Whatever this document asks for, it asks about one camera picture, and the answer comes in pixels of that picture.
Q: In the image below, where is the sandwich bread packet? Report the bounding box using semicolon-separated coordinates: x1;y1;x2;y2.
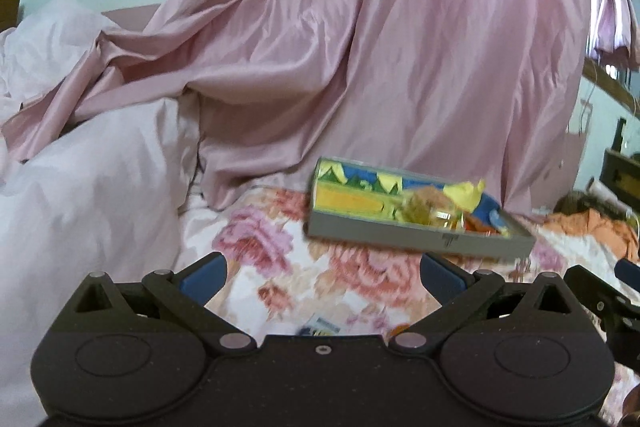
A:
400;185;462;230

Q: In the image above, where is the orange cloth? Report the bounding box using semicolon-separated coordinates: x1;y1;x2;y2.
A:
542;209;639;263

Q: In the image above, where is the dark wooden cabinet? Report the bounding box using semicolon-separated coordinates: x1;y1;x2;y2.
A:
600;118;640;211

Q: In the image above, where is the floral quilt bedspread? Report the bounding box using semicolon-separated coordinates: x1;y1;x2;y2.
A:
174;184;640;427

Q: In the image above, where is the blue cartoon snack packet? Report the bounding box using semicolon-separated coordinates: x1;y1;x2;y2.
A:
297;314;342;336

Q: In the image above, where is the pink satin curtain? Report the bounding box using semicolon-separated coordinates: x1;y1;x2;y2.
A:
3;0;590;211

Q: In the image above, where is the wooden framed window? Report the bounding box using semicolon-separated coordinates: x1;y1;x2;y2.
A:
581;0;640;118

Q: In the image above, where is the grey shallow snack box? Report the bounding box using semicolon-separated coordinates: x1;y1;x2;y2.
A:
307;157;535;260

